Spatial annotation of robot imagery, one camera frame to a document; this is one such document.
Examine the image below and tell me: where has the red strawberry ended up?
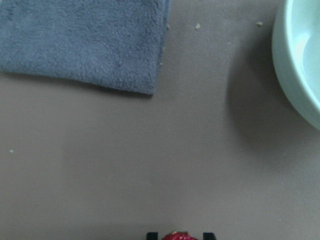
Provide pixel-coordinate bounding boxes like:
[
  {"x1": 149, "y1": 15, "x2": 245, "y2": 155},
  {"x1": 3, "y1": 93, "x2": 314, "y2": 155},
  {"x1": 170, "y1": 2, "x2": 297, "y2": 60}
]
[{"x1": 162, "y1": 231, "x2": 197, "y2": 240}]

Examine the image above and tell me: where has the mint green bowl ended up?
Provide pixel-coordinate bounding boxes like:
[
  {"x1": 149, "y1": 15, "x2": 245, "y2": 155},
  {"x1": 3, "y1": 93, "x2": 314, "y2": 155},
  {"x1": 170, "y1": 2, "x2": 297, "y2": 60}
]
[{"x1": 272, "y1": 0, "x2": 320, "y2": 129}]

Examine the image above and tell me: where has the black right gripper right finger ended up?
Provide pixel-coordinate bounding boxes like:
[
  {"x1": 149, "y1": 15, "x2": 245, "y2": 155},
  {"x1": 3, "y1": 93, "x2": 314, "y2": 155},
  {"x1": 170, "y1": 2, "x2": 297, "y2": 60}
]
[{"x1": 202, "y1": 232, "x2": 215, "y2": 240}]

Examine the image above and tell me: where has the grey folded cloth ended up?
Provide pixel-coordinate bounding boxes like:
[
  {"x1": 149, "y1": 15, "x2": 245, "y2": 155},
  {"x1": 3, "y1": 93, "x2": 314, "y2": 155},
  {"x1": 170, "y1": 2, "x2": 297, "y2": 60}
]
[{"x1": 0, "y1": 0, "x2": 171, "y2": 95}]

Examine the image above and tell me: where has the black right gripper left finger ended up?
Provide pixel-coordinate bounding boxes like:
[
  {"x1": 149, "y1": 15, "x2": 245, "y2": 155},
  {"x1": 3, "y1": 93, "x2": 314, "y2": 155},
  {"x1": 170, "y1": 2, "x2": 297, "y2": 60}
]
[{"x1": 146, "y1": 232, "x2": 158, "y2": 240}]

